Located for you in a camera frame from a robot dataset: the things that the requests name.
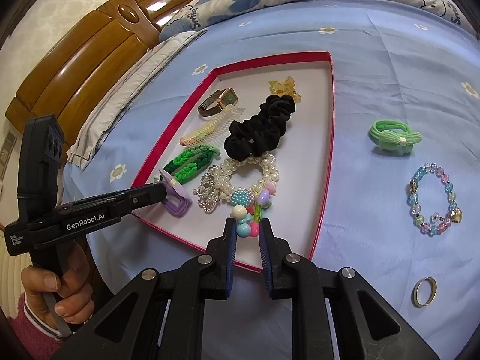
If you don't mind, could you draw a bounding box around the person's left hand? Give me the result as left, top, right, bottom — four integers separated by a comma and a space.
20, 242, 94, 331

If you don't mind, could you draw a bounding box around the purple bow hair tie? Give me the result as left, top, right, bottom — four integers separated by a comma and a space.
159, 179, 193, 217

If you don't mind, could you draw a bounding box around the green bow hair tie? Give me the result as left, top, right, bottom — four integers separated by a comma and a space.
369, 119, 422, 157

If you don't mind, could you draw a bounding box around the green braided keychain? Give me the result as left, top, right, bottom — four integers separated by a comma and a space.
162, 144, 221, 185

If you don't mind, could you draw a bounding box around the pastel hair comb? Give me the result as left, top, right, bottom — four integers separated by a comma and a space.
179, 106, 246, 147

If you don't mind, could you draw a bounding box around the striped white pillow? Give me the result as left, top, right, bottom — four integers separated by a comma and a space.
67, 29, 209, 169

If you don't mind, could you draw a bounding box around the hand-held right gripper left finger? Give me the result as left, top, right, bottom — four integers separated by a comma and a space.
49, 217, 238, 360

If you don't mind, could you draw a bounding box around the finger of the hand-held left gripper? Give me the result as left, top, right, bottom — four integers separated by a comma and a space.
110, 183, 167, 218

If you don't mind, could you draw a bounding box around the colourful bead hair tie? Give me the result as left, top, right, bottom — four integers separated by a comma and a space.
230, 182, 278, 238

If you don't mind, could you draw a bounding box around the person's left forearm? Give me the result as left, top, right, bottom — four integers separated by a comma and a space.
5, 292, 72, 360

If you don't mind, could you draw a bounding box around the pastel glass bead bracelet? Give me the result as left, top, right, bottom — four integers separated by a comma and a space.
407, 163, 463, 236

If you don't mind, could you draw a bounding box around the wooden headboard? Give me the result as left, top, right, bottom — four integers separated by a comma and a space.
5, 0, 222, 136

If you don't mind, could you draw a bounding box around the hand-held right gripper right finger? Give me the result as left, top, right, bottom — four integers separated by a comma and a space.
259, 218, 441, 360

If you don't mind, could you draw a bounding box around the white pearl bracelet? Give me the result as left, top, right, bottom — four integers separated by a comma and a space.
217, 152, 280, 205

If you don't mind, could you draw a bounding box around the yellow hair claw clip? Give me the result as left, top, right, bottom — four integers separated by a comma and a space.
268, 76, 303, 104

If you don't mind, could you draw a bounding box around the red shallow box tray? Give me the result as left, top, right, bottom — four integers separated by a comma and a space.
131, 50, 335, 274

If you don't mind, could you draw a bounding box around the silver crown brooch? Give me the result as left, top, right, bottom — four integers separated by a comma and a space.
193, 165, 229, 214

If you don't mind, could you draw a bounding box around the gold ring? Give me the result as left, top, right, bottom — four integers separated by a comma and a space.
412, 277, 438, 307

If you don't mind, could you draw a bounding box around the black scrunchie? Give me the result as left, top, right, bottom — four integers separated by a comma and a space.
224, 94, 297, 159

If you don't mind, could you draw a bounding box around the wall socket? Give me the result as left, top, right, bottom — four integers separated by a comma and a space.
0, 131, 17, 181

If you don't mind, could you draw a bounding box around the square-faced wrist watch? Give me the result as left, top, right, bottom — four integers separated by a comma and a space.
197, 87, 239, 118

